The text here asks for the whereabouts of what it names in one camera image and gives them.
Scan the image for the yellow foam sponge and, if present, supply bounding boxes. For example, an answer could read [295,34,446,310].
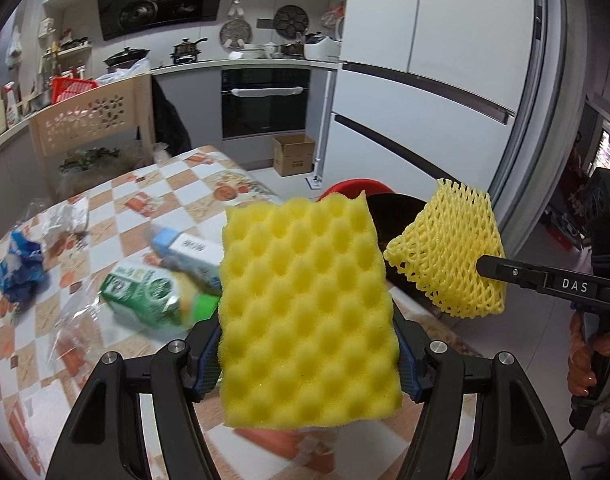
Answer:
[220,191,405,431]

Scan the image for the white rice cooker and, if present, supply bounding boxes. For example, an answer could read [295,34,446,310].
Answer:
[303,32,342,60]

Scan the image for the black range hood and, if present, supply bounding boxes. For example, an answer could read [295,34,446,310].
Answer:
[96,0,231,42]

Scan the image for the red plastic basket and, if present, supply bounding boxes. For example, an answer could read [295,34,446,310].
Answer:
[50,76,98,107]

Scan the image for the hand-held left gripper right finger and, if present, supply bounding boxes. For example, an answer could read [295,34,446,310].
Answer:
[392,310,571,480]

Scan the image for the beige plastic chair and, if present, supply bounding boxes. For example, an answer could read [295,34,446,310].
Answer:
[29,74,156,203]

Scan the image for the white and blue box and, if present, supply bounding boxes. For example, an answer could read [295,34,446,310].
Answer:
[149,226,225,295]

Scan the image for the person's right hand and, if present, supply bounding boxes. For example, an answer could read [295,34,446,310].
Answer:
[568,311,610,397]

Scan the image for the white hanging plastic bag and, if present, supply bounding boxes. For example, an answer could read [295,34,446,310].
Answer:
[5,25,24,68]

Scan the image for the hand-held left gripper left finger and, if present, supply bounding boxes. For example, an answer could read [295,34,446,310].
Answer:
[45,317,223,480]

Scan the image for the black wok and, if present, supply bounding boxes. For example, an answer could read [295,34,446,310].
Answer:
[104,46,150,68]

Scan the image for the white refrigerator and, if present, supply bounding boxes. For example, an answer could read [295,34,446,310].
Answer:
[330,0,548,241]

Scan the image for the dark round trivet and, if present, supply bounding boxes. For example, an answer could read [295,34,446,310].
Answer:
[272,4,311,41]

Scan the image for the red plastic basin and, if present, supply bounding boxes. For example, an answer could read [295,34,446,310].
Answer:
[321,178,395,202]

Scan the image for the clear plastic wrapper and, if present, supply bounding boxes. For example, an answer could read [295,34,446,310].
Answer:
[50,287,150,376]

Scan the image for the green label plastic bottle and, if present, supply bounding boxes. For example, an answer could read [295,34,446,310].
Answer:
[99,261,222,333]

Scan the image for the white spray bottle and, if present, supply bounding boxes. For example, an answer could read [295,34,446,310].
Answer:
[4,85,20,128]

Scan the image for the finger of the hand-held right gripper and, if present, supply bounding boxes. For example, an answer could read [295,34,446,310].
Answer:
[476,255,606,306]

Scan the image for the yellow foam fruit net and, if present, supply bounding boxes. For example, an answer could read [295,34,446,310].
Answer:
[383,179,506,320]

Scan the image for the black trash bin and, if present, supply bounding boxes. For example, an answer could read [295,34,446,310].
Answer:
[367,192,438,311]

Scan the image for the black built-in oven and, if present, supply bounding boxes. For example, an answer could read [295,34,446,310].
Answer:
[221,67,312,141]

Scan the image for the black cloth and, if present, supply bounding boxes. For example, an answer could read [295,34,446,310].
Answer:
[151,77,192,157]

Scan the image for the black cooking pot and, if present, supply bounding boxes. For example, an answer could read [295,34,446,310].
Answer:
[171,37,208,63]

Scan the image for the blue plastic bag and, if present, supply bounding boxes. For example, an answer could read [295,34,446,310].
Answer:
[0,229,48,307]

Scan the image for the grey round trivet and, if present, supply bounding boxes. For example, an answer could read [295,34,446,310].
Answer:
[220,19,253,51]

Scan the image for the cardboard box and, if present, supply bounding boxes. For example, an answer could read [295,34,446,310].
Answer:
[272,135,317,177]

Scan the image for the checkered printed tablecloth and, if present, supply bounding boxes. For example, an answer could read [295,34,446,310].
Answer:
[0,145,486,480]

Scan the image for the green leafy vegetables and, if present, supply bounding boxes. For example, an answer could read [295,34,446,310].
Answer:
[59,147,122,171]

